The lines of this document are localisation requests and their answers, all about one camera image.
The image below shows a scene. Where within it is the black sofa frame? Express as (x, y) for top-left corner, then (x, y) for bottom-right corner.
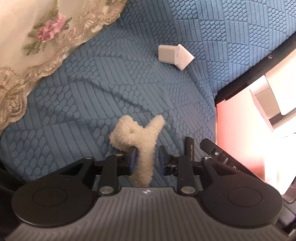
(215, 33), (296, 105)

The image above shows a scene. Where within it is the white charger adapter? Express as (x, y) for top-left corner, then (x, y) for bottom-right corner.
(158, 44), (195, 71)

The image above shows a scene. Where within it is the white fluffy plush toy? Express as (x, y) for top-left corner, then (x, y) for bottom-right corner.
(109, 115), (165, 187)

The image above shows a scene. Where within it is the black cylindrical pen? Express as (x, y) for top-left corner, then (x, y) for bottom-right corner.
(185, 137), (195, 162)

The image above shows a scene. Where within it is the pink white cardboard box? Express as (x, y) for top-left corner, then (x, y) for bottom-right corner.
(216, 57), (295, 195)

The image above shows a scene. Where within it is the cream floral lace cloth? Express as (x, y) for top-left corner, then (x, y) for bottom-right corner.
(1, 0), (126, 129)

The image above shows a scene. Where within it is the blue textured sofa cover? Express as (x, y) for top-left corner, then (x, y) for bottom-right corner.
(1, 1), (295, 181)

